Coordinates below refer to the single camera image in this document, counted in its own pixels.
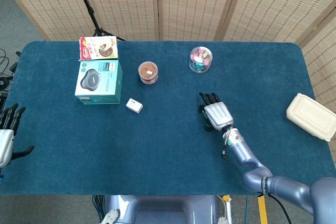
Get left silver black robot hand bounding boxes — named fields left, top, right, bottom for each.
left=0, top=103, right=35, bottom=168

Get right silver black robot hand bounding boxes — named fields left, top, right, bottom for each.
left=198, top=92, right=234, bottom=132

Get dark green object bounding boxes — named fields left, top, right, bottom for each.
left=202, top=111, right=212, bottom=129

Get clear jar of binder clips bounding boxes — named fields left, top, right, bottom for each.
left=188, top=46, right=214, bottom=73

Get blue felt table mat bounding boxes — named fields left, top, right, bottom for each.
left=0, top=40, right=336, bottom=196

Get brown lid snack jar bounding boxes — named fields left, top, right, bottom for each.
left=138, top=61, right=159, bottom=85

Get small white charger box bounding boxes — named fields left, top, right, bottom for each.
left=125, top=98, right=144, bottom=114

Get beige lidded lunch container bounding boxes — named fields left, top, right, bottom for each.
left=285, top=92, right=336, bottom=143

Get blue-grey robot torso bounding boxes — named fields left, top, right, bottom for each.
left=101, top=195, right=229, bottom=224

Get teal speaker product box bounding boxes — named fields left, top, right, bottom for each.
left=74, top=59, right=123, bottom=105

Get red white snack box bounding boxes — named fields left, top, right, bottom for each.
left=78, top=36, right=119, bottom=61

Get black tripod stand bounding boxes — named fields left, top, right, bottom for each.
left=70, top=0, right=127, bottom=41

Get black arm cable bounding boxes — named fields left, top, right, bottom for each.
left=221, top=142, right=292, bottom=224

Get black floor cables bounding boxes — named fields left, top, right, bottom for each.
left=0, top=48, right=21, bottom=112

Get white cable under table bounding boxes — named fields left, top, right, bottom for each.
left=217, top=195, right=233, bottom=224

